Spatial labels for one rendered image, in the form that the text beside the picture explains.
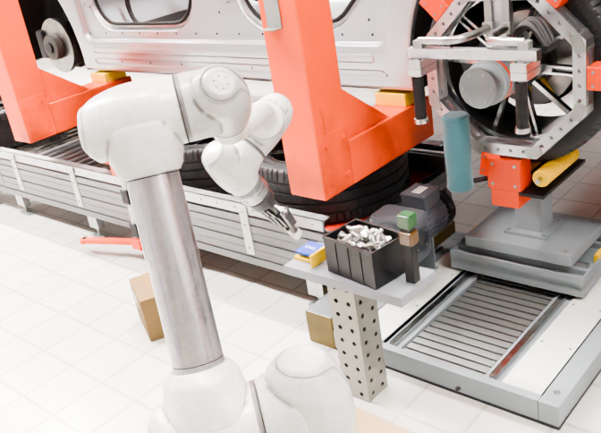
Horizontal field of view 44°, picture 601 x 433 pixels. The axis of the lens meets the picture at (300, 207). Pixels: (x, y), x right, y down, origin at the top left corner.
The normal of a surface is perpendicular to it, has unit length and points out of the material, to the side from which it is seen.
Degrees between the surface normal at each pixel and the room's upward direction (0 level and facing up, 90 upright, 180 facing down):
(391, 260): 90
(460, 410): 0
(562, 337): 0
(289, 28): 90
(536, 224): 90
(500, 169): 90
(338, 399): 81
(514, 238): 0
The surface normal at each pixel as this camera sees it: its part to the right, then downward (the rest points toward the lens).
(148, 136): 0.24, 0.14
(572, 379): -0.15, -0.91
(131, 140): 0.03, 0.17
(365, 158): 0.75, 0.15
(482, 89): -0.65, 0.40
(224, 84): 0.21, -0.23
